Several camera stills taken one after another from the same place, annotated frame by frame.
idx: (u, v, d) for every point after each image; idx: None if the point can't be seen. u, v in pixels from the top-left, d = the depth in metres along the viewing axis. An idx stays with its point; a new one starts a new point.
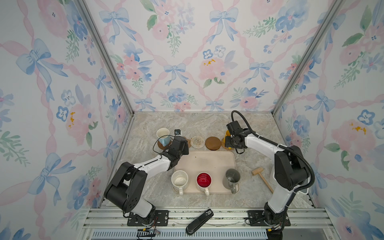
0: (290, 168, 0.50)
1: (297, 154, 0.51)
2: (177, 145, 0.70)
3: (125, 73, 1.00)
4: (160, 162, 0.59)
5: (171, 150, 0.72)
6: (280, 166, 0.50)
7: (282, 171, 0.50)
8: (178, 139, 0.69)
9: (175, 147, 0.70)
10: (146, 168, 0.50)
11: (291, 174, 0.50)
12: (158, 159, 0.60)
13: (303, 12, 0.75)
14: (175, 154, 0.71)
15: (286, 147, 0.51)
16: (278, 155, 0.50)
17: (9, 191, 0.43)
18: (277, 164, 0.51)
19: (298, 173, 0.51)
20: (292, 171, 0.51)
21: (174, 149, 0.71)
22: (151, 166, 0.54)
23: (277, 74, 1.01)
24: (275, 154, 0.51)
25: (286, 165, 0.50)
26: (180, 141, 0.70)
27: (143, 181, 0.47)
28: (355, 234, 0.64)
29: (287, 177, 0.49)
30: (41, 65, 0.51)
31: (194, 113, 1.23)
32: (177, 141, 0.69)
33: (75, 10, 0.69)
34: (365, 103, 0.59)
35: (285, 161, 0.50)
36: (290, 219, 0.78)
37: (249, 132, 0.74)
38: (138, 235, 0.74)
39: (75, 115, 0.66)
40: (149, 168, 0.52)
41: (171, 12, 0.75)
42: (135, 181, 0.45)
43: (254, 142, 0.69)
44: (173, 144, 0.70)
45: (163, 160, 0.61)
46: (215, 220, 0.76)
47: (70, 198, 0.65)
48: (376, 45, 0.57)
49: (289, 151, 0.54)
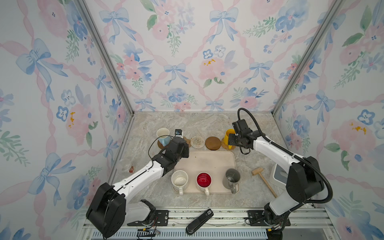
0: (305, 181, 0.46)
1: (313, 167, 0.47)
2: (174, 148, 0.62)
3: (125, 73, 1.00)
4: (148, 174, 0.52)
5: (167, 152, 0.64)
6: (295, 178, 0.46)
7: (297, 183, 0.46)
8: (176, 140, 0.62)
9: (172, 150, 0.63)
10: (127, 189, 0.45)
11: (307, 188, 0.47)
12: (146, 170, 0.53)
13: (303, 12, 0.75)
14: (172, 158, 0.64)
15: (302, 159, 0.49)
16: (294, 168, 0.46)
17: (9, 191, 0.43)
18: (291, 175, 0.47)
19: (313, 185, 0.47)
20: (308, 185, 0.47)
21: (171, 152, 0.63)
22: (135, 184, 0.47)
23: (277, 74, 1.01)
24: (290, 166, 0.47)
25: (301, 178, 0.46)
26: (178, 144, 0.63)
27: (121, 208, 0.42)
28: (355, 234, 0.64)
29: (301, 190, 0.46)
30: (41, 65, 0.51)
31: (194, 113, 1.23)
32: (174, 144, 0.62)
33: (75, 9, 0.69)
34: (365, 103, 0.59)
35: (301, 174, 0.46)
36: (290, 219, 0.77)
37: (258, 134, 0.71)
38: (138, 235, 0.74)
39: (75, 115, 0.66)
40: (131, 188, 0.46)
41: (170, 12, 0.75)
42: (113, 207, 0.40)
43: (264, 148, 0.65)
44: (169, 146, 0.63)
45: (152, 172, 0.53)
46: (215, 220, 0.76)
47: (70, 198, 0.65)
48: (376, 44, 0.57)
49: (305, 163, 0.50)
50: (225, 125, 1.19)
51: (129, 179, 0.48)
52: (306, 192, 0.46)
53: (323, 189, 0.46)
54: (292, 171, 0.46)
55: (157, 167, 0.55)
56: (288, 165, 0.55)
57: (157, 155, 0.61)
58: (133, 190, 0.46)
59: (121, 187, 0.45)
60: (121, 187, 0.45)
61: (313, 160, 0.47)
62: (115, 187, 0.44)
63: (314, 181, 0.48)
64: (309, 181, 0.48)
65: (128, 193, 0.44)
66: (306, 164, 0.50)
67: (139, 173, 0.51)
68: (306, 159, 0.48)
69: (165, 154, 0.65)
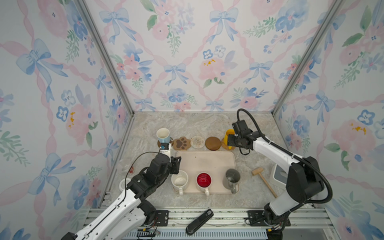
0: (305, 181, 0.46)
1: (313, 167, 0.47)
2: (154, 171, 0.54)
3: (125, 73, 1.00)
4: (116, 213, 0.46)
5: (147, 175, 0.57)
6: (294, 178, 0.46)
7: (296, 183, 0.46)
8: (158, 161, 0.54)
9: (153, 173, 0.54)
10: (90, 239, 0.41)
11: (306, 188, 0.47)
12: (117, 207, 0.47)
13: (303, 12, 0.75)
14: (151, 182, 0.56)
15: (302, 159, 0.49)
16: (293, 168, 0.46)
17: (8, 191, 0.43)
18: (291, 175, 0.47)
19: (313, 185, 0.47)
20: (307, 184, 0.47)
21: (151, 175, 0.55)
22: (99, 230, 0.43)
23: (277, 74, 1.01)
24: (290, 166, 0.47)
25: (301, 178, 0.46)
26: (159, 167, 0.55)
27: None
28: (355, 234, 0.64)
29: (301, 190, 0.46)
30: (41, 65, 0.51)
31: (194, 113, 1.23)
32: (155, 165, 0.52)
33: (75, 10, 0.69)
34: (365, 103, 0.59)
35: (301, 174, 0.46)
36: (291, 219, 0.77)
37: (257, 134, 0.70)
38: (138, 235, 0.74)
39: (75, 115, 0.66)
40: (96, 235, 0.42)
41: (171, 12, 0.75)
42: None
43: (263, 148, 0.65)
44: (149, 167, 0.55)
45: (122, 208, 0.47)
46: (215, 220, 0.76)
47: (70, 198, 0.65)
48: (376, 45, 0.57)
49: (304, 163, 0.50)
50: (225, 125, 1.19)
51: (94, 223, 0.44)
52: (306, 192, 0.46)
53: (323, 189, 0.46)
54: (291, 171, 0.46)
55: (129, 200, 0.48)
56: (288, 165, 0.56)
57: (137, 177, 0.54)
58: (98, 238, 0.43)
59: (83, 237, 0.41)
60: (83, 237, 0.41)
61: (312, 160, 0.47)
62: (77, 237, 0.41)
63: (314, 181, 0.48)
64: (309, 181, 0.48)
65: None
66: (305, 164, 0.50)
67: (108, 211, 0.46)
68: (306, 159, 0.48)
69: (144, 176, 0.58)
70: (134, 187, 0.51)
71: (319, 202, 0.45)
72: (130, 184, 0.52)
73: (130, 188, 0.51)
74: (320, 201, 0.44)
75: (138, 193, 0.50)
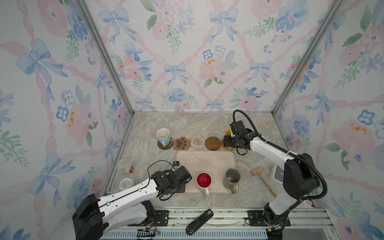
0: (301, 177, 0.47)
1: (308, 163, 0.48)
2: (180, 174, 0.60)
3: (125, 73, 1.00)
4: (137, 195, 0.49)
5: (171, 175, 0.61)
6: (290, 174, 0.47)
7: (292, 180, 0.47)
8: (186, 168, 0.61)
9: (177, 176, 0.61)
10: (110, 208, 0.43)
11: (302, 184, 0.48)
12: (138, 190, 0.50)
13: (303, 12, 0.75)
14: (173, 183, 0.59)
15: (296, 155, 0.50)
16: (289, 165, 0.47)
17: (9, 191, 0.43)
18: (287, 172, 0.48)
19: (309, 182, 0.48)
20: (303, 180, 0.48)
21: (175, 176, 0.61)
22: (119, 204, 0.45)
23: (277, 74, 1.01)
24: (285, 163, 0.48)
25: (297, 174, 0.47)
26: (186, 173, 0.62)
27: (96, 227, 0.41)
28: (355, 234, 0.64)
29: (297, 187, 0.46)
30: (41, 65, 0.51)
31: (194, 113, 1.23)
32: (182, 171, 0.61)
33: (75, 10, 0.69)
34: (365, 103, 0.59)
35: (296, 170, 0.47)
36: (291, 219, 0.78)
37: (254, 134, 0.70)
38: (138, 235, 0.74)
39: (74, 115, 0.66)
40: (114, 207, 0.44)
41: (171, 12, 0.75)
42: (88, 225, 0.39)
43: (260, 147, 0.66)
44: (176, 171, 0.61)
45: (143, 193, 0.50)
46: (215, 220, 0.76)
47: (70, 197, 0.65)
48: (376, 45, 0.57)
49: (300, 159, 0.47)
50: (225, 125, 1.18)
51: (116, 196, 0.46)
52: (302, 188, 0.47)
53: (319, 186, 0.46)
54: (287, 168, 0.47)
55: (150, 189, 0.52)
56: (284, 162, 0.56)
57: (162, 173, 0.58)
58: (115, 210, 0.45)
59: (105, 203, 0.44)
60: (105, 203, 0.44)
61: (308, 156, 0.49)
62: (101, 201, 0.44)
63: (310, 178, 0.49)
64: (305, 177, 0.49)
65: (108, 212, 0.43)
66: (301, 160, 0.51)
67: (130, 190, 0.49)
68: (301, 155, 0.49)
69: (168, 175, 0.62)
70: (156, 180, 0.55)
71: (316, 198, 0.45)
72: (154, 176, 0.56)
73: (153, 179, 0.55)
74: (316, 197, 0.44)
75: (158, 186, 0.53)
